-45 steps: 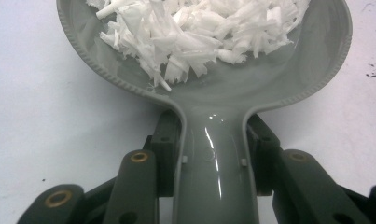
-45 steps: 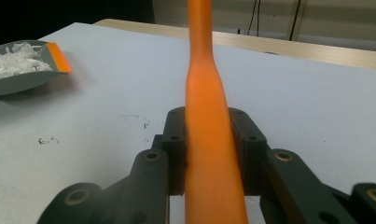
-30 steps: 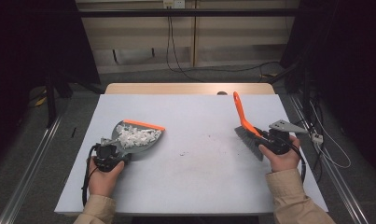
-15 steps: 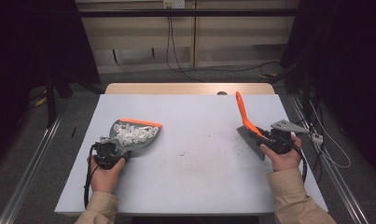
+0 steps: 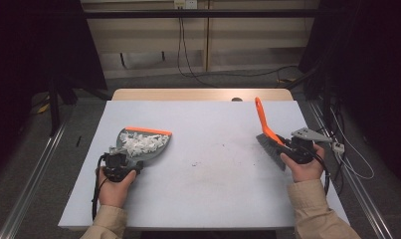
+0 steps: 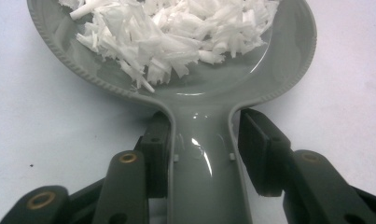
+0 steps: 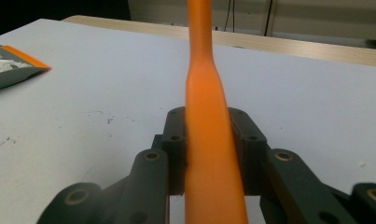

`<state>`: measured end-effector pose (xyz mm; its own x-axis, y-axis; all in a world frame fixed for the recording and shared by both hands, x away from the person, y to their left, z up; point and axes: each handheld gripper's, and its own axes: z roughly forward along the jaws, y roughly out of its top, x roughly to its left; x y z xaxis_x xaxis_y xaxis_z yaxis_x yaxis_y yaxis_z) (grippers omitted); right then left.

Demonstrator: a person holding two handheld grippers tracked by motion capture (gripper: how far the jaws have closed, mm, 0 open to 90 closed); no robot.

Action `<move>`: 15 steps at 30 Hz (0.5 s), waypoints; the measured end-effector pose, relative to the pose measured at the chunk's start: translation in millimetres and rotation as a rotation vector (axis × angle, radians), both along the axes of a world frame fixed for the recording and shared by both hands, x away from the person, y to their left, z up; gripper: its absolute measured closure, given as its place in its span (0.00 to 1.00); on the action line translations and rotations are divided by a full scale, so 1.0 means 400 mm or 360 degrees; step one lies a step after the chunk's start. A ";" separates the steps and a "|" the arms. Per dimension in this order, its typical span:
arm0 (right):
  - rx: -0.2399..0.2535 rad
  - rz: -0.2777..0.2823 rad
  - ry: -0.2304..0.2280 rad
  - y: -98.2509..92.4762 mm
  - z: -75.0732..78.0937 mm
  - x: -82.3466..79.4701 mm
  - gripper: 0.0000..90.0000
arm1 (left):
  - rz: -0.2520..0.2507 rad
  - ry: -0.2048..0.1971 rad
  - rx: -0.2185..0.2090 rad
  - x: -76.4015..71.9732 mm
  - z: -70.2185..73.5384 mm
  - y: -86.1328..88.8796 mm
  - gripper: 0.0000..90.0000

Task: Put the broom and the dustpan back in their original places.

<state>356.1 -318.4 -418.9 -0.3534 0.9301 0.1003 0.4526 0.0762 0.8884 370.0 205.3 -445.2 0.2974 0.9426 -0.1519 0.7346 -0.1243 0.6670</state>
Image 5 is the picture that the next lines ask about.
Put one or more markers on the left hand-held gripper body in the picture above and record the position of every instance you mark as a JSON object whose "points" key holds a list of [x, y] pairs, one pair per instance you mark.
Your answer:
{"points": [[116, 166]]}

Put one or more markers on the person's right hand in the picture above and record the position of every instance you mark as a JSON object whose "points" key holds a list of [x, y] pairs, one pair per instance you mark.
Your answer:
{"points": [[305, 172]]}

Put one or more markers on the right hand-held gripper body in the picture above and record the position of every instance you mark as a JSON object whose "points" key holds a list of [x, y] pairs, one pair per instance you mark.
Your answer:
{"points": [[307, 135]]}

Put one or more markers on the pale grey table mat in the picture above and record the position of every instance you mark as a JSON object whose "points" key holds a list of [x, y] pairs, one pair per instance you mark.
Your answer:
{"points": [[208, 199]]}

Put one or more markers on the grey dustpan with orange edge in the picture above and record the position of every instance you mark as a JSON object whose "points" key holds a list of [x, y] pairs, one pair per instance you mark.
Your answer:
{"points": [[155, 156]]}

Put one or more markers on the black metal stand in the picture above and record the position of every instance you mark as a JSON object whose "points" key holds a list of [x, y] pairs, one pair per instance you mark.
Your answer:
{"points": [[54, 109]]}

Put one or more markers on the pile of white paper scraps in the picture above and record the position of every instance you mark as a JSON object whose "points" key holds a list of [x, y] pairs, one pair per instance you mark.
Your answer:
{"points": [[141, 144]]}

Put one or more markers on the person's left hand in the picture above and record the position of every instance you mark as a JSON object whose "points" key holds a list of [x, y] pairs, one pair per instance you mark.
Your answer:
{"points": [[115, 194]]}

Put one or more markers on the black curtain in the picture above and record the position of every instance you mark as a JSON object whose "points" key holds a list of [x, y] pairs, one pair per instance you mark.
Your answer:
{"points": [[29, 49], [370, 49]]}

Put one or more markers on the metal floor rail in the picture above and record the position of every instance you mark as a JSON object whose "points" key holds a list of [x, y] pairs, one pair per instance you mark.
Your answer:
{"points": [[35, 179], [360, 192]]}

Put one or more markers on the black horizontal bar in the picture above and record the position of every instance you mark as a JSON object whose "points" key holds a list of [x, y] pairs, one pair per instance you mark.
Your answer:
{"points": [[201, 13]]}

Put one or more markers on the white wall socket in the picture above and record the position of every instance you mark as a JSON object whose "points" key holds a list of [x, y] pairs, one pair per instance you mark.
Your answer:
{"points": [[185, 4]]}

